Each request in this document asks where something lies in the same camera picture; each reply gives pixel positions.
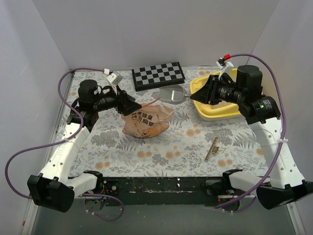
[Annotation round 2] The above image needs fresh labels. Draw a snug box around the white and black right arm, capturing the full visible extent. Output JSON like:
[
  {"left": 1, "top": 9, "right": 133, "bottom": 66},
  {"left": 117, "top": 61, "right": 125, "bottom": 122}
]
[{"left": 190, "top": 65, "right": 313, "bottom": 210}]

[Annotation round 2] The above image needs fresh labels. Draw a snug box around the black and silver chessboard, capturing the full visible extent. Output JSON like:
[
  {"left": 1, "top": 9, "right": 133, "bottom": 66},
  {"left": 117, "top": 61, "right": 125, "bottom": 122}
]
[{"left": 132, "top": 62, "right": 185, "bottom": 92}]

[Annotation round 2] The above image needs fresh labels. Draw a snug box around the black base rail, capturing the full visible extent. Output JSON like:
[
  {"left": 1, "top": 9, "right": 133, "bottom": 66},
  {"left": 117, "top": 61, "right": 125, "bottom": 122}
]
[{"left": 80, "top": 171, "right": 245, "bottom": 209}]

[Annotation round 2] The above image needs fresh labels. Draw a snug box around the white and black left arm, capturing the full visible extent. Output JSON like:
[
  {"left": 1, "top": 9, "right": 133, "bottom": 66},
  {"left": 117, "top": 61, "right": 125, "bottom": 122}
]
[{"left": 27, "top": 79, "right": 142, "bottom": 212}]

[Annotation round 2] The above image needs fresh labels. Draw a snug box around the small brown wooden ruler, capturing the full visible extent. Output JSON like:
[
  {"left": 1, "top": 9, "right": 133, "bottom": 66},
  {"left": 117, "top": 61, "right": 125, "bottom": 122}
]
[{"left": 204, "top": 137, "right": 219, "bottom": 161}]

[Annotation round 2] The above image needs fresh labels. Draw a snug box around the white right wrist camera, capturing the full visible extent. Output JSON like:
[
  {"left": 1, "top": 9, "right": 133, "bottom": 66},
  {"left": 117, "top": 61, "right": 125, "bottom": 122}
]
[{"left": 216, "top": 54, "right": 234, "bottom": 77}]

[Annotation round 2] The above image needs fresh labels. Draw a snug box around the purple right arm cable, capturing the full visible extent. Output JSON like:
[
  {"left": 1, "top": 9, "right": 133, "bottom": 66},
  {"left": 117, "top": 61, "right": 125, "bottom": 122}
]
[{"left": 215, "top": 53, "right": 287, "bottom": 213}]

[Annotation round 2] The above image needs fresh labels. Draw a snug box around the silver metal scoop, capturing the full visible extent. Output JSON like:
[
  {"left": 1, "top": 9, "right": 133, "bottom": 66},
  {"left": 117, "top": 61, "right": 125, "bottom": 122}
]
[{"left": 158, "top": 85, "right": 191, "bottom": 105}]

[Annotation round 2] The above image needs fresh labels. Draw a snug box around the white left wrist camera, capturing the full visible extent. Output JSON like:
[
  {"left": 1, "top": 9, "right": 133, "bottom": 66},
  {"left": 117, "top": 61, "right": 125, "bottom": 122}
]
[{"left": 106, "top": 72, "right": 123, "bottom": 87}]

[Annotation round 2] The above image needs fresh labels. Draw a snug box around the yellow and white litter box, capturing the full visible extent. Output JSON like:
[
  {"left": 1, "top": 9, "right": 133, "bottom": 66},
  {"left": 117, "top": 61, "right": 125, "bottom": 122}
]
[{"left": 190, "top": 70, "right": 242, "bottom": 121}]

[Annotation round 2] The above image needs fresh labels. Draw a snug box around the pink cat litter bag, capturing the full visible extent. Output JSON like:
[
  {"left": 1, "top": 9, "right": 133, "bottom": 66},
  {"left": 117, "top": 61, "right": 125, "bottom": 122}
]
[{"left": 121, "top": 98, "right": 174, "bottom": 139}]

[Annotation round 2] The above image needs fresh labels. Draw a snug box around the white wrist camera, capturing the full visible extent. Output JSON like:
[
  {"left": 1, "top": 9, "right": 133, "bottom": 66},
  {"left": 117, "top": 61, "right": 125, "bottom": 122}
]
[
  {"left": 106, "top": 72, "right": 123, "bottom": 87},
  {"left": 216, "top": 54, "right": 234, "bottom": 77}
]

